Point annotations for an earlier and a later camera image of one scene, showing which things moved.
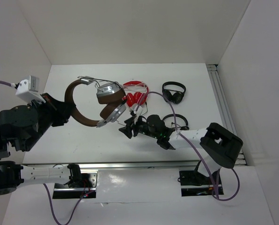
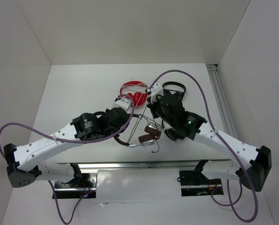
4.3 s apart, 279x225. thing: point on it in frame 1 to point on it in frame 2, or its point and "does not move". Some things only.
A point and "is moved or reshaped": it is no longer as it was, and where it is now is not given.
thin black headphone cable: x=106 y=80 is moved or reshaped
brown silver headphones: x=112 y=93 to x=151 y=132
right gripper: x=127 y=130 to x=152 y=106
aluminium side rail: x=223 y=105 does not move
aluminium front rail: x=114 y=165 does not move
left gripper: x=62 y=110 to x=106 y=110
